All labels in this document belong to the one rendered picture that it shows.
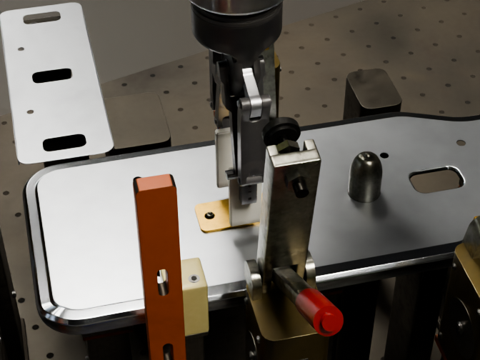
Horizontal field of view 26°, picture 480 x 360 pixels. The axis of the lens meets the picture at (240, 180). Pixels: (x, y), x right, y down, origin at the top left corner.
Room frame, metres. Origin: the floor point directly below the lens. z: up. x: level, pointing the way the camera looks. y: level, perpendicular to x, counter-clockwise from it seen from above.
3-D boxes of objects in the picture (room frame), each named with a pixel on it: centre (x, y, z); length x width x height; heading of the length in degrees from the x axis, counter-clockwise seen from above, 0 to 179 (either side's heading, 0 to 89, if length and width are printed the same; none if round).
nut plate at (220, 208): (0.72, 0.00, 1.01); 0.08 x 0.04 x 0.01; 104
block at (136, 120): (0.90, 0.12, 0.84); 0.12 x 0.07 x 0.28; 14
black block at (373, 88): (0.95, -0.15, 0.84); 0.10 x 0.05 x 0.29; 14
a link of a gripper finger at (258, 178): (0.68, -0.01, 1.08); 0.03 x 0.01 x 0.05; 14
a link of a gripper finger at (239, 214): (0.70, 0.00, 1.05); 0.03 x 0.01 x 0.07; 104
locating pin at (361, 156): (0.75, -0.12, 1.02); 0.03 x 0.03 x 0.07
